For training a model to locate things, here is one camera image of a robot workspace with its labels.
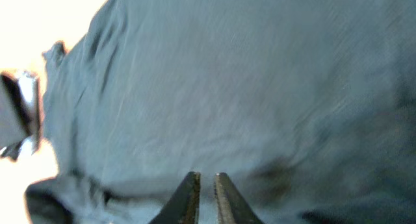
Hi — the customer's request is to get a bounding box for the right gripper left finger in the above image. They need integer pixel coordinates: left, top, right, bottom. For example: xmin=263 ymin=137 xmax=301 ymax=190
xmin=149 ymin=171 xmax=201 ymax=224

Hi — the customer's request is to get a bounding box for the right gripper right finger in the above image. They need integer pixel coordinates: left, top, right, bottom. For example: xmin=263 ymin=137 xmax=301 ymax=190
xmin=214 ymin=173 xmax=263 ymax=224

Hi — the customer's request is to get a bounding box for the black t-shirt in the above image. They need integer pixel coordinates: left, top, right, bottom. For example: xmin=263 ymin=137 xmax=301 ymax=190
xmin=25 ymin=0 xmax=415 ymax=223

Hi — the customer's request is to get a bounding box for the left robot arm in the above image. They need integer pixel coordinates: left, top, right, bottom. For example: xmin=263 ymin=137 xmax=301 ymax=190
xmin=1 ymin=70 xmax=41 ymax=161

